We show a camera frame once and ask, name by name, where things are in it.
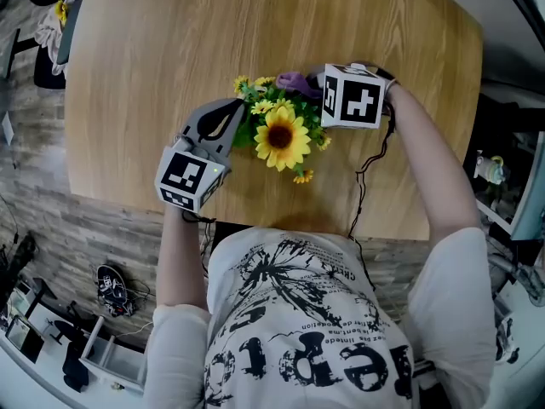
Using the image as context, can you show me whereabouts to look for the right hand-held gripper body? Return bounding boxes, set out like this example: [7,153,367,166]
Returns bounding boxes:
[319,61,398,131]

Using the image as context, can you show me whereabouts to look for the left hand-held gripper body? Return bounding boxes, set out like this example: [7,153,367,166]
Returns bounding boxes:
[153,135,232,214]

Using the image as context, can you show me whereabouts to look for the sunflower bouquet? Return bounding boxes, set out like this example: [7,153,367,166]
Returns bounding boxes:
[231,74,333,185]

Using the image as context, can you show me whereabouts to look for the purple cloth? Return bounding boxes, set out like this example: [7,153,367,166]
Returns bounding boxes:
[275,71,325,100]

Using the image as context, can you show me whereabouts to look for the person's right forearm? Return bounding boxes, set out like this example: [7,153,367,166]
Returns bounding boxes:
[384,80,483,247]

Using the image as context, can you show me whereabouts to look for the person's left forearm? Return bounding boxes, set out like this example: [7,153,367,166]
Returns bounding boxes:
[155,204,210,314]

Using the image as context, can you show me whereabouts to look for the mint green cup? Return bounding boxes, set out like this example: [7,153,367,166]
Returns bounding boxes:
[473,153,508,186]

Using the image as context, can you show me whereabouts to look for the black swivel chair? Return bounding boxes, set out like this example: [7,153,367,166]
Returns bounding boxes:
[0,0,84,91]

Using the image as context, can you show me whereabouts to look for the pale pink garment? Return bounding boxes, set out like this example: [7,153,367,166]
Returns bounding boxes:
[33,14,69,77]

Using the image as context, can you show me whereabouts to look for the white paper sheet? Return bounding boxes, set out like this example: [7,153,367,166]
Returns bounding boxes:
[0,110,15,147]

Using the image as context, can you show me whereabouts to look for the person's white printed t-shirt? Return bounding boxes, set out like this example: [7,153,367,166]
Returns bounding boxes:
[141,225,498,409]

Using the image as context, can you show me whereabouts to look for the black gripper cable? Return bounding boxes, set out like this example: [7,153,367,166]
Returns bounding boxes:
[347,99,399,292]
[181,210,218,273]

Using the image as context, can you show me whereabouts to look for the black device with cables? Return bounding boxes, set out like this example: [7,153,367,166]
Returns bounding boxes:
[95,263,134,318]

